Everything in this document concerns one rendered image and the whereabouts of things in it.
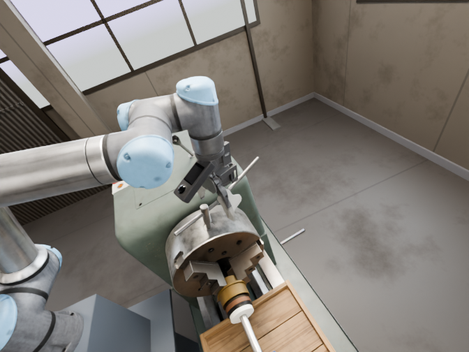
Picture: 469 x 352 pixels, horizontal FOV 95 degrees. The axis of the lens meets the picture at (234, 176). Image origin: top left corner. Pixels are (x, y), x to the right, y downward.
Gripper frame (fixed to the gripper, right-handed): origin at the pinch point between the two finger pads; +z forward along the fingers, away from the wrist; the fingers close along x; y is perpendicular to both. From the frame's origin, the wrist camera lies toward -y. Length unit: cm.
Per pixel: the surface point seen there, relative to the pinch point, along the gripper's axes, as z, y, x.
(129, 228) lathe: 6.9, -19.5, 22.0
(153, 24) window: -36, 115, 217
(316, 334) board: 35.9, 3.5, -34.6
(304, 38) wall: 2, 279, 132
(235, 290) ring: 15.6, -8.5, -14.0
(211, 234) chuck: 4.0, -4.9, -2.6
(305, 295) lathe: 68, 25, -22
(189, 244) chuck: 5.6, -10.6, 0.6
